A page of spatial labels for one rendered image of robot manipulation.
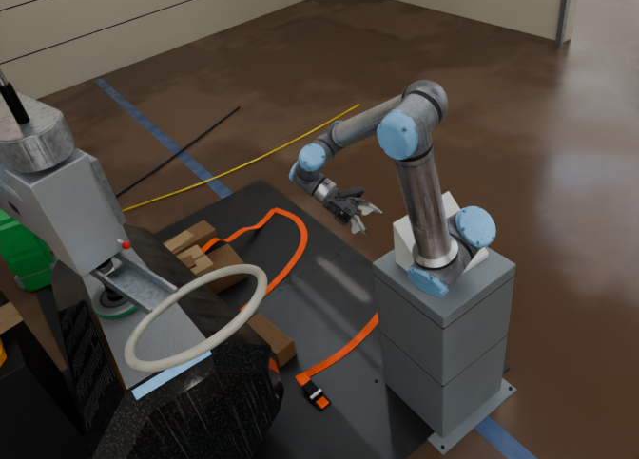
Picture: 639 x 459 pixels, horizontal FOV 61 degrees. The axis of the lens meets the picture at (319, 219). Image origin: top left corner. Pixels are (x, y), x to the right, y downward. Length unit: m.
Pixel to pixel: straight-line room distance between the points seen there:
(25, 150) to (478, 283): 1.62
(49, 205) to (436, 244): 1.27
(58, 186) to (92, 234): 0.23
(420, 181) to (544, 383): 1.64
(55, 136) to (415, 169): 1.13
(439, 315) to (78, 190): 1.34
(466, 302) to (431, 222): 0.52
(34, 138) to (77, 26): 5.28
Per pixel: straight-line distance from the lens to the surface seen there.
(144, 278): 2.12
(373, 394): 2.83
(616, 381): 3.03
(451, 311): 2.04
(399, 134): 1.40
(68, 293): 2.79
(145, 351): 2.23
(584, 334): 3.16
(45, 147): 1.91
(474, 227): 1.90
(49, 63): 7.14
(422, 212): 1.61
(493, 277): 2.16
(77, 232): 2.09
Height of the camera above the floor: 2.39
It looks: 39 degrees down
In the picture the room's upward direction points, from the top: 10 degrees counter-clockwise
